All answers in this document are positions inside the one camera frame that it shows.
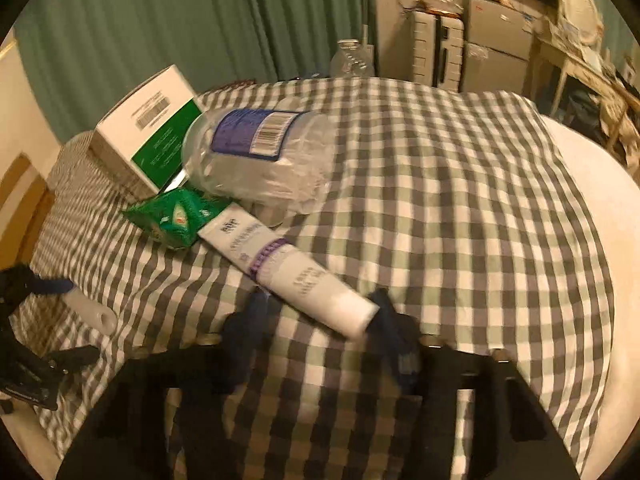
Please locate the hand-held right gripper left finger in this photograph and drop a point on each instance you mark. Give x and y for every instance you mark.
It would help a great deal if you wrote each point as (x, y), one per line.
(245, 332)

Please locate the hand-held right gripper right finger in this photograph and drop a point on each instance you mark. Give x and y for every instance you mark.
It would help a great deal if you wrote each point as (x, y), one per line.
(396, 342)

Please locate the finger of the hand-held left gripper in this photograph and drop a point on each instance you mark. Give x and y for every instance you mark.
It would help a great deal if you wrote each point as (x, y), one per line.
(75, 356)
(45, 287)

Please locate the small white tube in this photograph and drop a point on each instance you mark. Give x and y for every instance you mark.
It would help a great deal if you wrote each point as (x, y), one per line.
(92, 312)

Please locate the white cream tube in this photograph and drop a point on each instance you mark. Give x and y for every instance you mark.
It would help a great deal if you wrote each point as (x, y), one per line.
(295, 275)

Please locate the large brown cardboard box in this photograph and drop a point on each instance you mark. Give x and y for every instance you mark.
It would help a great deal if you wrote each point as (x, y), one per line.
(20, 200)

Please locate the checked bedsheet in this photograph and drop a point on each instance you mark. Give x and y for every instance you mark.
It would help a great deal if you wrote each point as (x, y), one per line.
(425, 210)

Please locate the green snack packet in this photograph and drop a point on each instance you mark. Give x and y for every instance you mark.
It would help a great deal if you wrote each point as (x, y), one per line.
(175, 215)

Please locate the clear plastic bottle blue label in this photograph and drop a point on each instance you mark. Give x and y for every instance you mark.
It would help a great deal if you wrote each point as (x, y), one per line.
(280, 170)

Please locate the white and green box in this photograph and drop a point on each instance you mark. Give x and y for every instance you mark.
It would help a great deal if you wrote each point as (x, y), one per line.
(145, 115)

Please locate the white bedding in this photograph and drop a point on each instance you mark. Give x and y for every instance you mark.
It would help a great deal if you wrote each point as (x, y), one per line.
(610, 240)

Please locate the clear large water jug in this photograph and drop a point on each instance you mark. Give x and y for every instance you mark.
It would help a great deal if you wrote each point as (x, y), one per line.
(352, 60)

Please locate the wide teal curtain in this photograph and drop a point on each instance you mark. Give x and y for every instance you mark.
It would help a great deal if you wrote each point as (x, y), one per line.
(175, 25)

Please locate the white suitcase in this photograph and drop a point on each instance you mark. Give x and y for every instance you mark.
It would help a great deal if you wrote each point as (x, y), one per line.
(427, 50)

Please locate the grey two-door fridge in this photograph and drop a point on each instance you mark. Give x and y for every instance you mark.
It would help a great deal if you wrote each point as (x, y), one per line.
(495, 50)

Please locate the wooden chair with clothes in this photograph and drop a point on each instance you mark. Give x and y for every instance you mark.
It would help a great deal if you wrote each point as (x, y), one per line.
(620, 120)

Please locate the cream dressing table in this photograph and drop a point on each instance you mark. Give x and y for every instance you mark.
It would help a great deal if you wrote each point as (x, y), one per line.
(560, 60)

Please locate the plastic bags on suitcase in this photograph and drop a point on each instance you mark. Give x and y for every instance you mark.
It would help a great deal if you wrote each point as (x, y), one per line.
(435, 4)

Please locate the white oval vanity mirror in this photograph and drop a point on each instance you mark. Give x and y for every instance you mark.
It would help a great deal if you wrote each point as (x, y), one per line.
(577, 10)

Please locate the narrow teal curtain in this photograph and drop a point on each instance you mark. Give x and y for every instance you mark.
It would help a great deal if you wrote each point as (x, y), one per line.
(617, 30)

